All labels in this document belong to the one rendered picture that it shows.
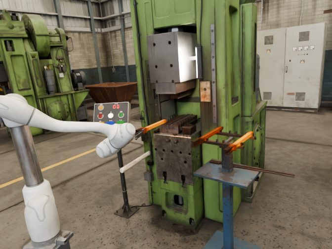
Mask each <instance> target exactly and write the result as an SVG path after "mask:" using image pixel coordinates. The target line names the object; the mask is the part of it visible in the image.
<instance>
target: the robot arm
mask: <svg viewBox="0 0 332 249"><path fill-rule="evenodd" d="M0 117H2V119H3V121H4V124H5V125H6V126H7V127H8V128H9V130H10V133H11V137H12V140H13V144H14V147H15V151H16V154H17V157H18V161H19V164H20V167H21V171H22V174H23V178H24V181H25V186H24V188H23V190H22V192H23V197H24V202H25V210H24V215H25V221H26V225H27V229H28V232H29V235H30V237H31V241H30V242H29V243H28V244H26V245H25V246H24V249H55V248H56V247H57V246H58V245H65V244H66V243H67V239H66V237H67V236H68V235H70V231H69V230H66V231H65V230H61V228H60V222H59V216H58V211H57V208H56V204H55V199H54V195H53V192H52V189H51V186H50V183H49V181H47V180H45V179H44V178H43V175H42V171H41V167H40V163H39V160H38V156H37V153H36V149H35V145H34V141H33V137H32V134H31V130H30V126H33V127H38V128H43V129H47V130H52V131H58V132H100V133H103V134H105V135H107V136H108V138H106V139H105V140H103V141H102V142H101V143H99V144H98V145H97V147H96V152H97V154H98V156H99V157H101V158H106V157H109V156H112V155H114V154H115V153H117V152H118V151H119V150H120V149H122V148H124V147H125V146H126V145H127V144H129V143H130V141H132V140H133V139H135V140H137V139H138V138H139V137H140V136H142V134H143V133H144V132H145V129H142V130H140V131H138V132H137V133H136V131H135V127H134V126H133V125H132V124H130V123H124V124H113V125H110V124H104V123H97V122H66V121H59V120H56V119H53V118H51V117H49V116H48V115H46V114H44V113H43V112H41V111H39V110H38V109H36V108H34V107H32V106H30V105H28V102H27V100H26V99H25V98H24V97H23V96H21V95H19V94H15V93H11V94H7V95H0Z"/></svg>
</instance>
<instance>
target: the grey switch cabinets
mask: <svg viewBox="0 0 332 249"><path fill-rule="evenodd" d="M327 27H328V24H327V23H318V24H310V25H303V26H295V27H288V28H280V29H273V30H266V31H258V32H257V54H258V55H259V57H260V61H259V65H260V69H259V88H260V94H261V99H262V100H267V105H266V109H272V110H290V111H307V112H318V110H319V108H320V106H321V96H322V84H323V73H324V61H325V50H326V39H327Z"/></svg>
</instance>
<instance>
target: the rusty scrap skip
mask: <svg viewBox="0 0 332 249"><path fill-rule="evenodd" d="M85 89H89V93H88V94H89V95H90V96H91V98H92V99H93V100H94V101H95V103H96V104H100V103H116V102H129V103H131V100H132V98H133V96H134V94H135V91H136V89H137V82H131V83H99V84H93V85H86V86H85Z"/></svg>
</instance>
